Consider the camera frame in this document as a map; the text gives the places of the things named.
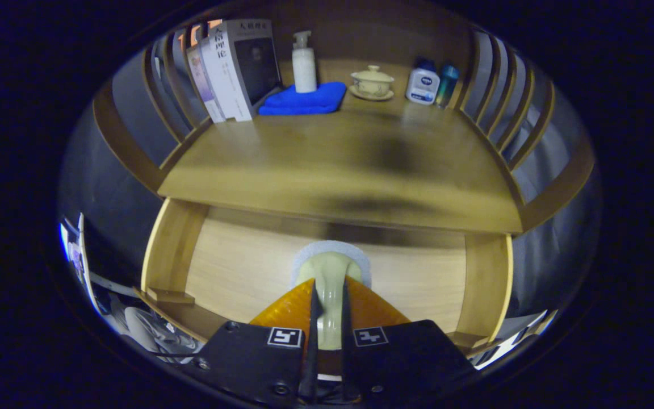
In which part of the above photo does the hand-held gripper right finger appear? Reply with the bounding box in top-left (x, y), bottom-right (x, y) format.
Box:
top-left (340, 276), bottom-right (476, 407)

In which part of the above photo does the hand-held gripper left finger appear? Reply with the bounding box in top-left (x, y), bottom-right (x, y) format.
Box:
top-left (192, 277), bottom-right (321, 408)

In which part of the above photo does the green handled white sponge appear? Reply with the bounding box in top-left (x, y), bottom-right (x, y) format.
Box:
top-left (290, 240), bottom-right (372, 351)

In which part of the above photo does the wooden drawer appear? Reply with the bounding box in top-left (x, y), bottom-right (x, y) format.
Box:
top-left (141, 198), bottom-right (514, 356)

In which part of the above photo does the wooden countertop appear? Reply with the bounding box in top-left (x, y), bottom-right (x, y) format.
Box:
top-left (157, 60), bottom-right (523, 235)

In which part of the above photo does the blue folded cloth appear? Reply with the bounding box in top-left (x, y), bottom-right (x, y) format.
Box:
top-left (258, 81), bottom-right (347, 116)

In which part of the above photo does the beige lidded teacup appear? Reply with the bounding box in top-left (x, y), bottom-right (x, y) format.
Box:
top-left (350, 65), bottom-right (395, 102)

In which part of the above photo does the white pump bottle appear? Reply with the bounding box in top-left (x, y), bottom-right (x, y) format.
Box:
top-left (292, 31), bottom-right (317, 94)

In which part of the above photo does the thin white book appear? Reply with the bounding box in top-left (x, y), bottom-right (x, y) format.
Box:
top-left (194, 39), bottom-right (238, 123)

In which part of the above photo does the white book dark cover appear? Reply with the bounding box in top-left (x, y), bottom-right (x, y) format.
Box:
top-left (199, 19), bottom-right (282, 122)

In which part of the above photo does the purple spine book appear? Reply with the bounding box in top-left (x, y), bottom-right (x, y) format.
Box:
top-left (186, 43), bottom-right (227, 124)

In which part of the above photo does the white lotion bottle blue cap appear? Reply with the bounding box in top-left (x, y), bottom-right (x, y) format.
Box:
top-left (405, 58), bottom-right (441, 106)

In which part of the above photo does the teal bottle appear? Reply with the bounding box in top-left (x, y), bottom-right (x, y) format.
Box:
top-left (435, 64), bottom-right (460, 110)

